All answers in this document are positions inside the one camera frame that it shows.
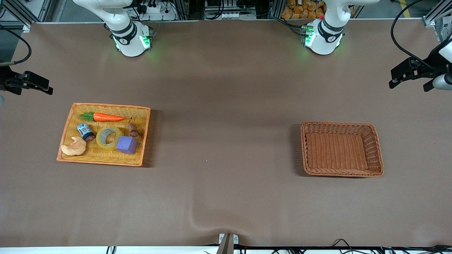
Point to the small blue white can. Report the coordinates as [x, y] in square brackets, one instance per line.
[84, 130]

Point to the metal bracket with post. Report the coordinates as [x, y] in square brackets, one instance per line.
[227, 241]

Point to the white power strip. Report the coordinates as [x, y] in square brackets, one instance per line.
[155, 8]

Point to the toy croissant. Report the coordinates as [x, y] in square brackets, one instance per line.
[74, 148]

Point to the small brown toy figure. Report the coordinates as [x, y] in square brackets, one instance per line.
[133, 131]

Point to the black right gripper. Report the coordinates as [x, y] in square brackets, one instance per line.
[7, 82]

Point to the white socket strip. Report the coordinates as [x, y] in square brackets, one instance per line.
[229, 15]

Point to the brown wicker basket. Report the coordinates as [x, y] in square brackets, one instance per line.
[335, 148]

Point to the yellow wicker tray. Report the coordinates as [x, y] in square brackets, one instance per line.
[102, 152]

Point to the yellow tape roll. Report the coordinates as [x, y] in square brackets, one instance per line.
[106, 147]

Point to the purple foam cube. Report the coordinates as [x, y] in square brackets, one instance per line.
[127, 144]

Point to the bag of orange snacks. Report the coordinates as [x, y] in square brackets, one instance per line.
[300, 12]

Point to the orange toy carrot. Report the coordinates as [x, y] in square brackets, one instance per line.
[106, 117]

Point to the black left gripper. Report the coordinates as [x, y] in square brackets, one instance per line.
[431, 64]

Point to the aluminium frame profile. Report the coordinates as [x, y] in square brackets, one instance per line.
[436, 12]
[22, 16]

